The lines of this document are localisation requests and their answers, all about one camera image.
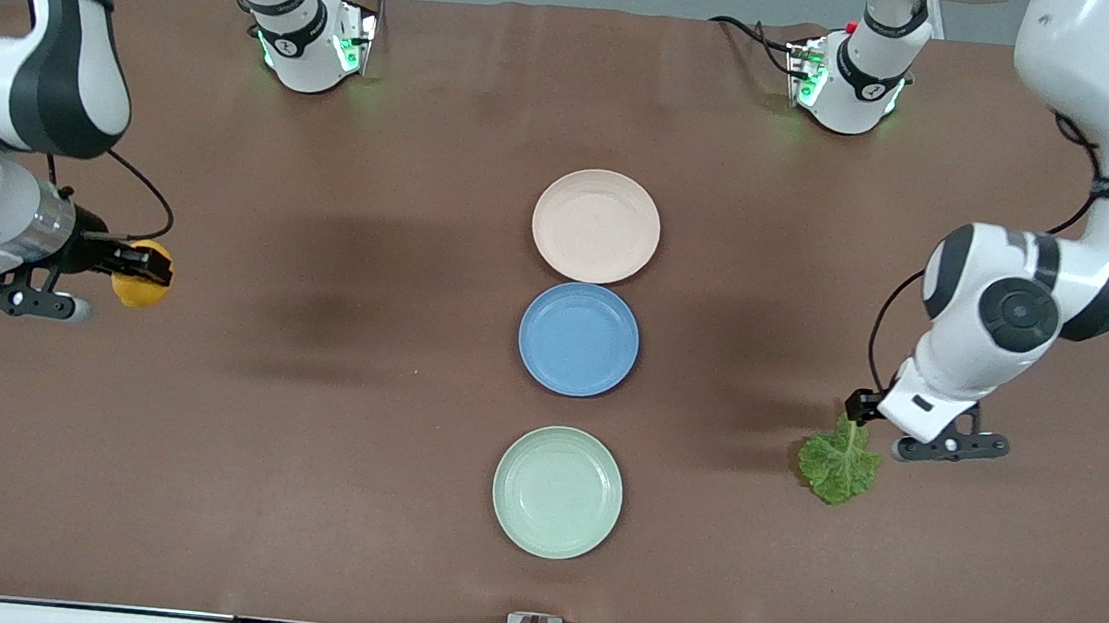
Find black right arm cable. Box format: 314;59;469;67
39;143;181;245

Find beige round plate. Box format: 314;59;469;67
527;164;667;290

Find yellow lemon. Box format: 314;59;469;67
108;236;177;311

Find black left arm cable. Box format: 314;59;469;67
863;98;1107;411

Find brown table cover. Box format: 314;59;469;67
0;0;1109;623

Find blue round plate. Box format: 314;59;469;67
513;278;646;403

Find black left base cable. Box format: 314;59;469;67
703;13;804;79

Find green lettuce leaf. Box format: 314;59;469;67
793;413;887;511

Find light green round plate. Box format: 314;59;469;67
486;420;629;566

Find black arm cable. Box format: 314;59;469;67
39;143;181;245
863;98;1107;411

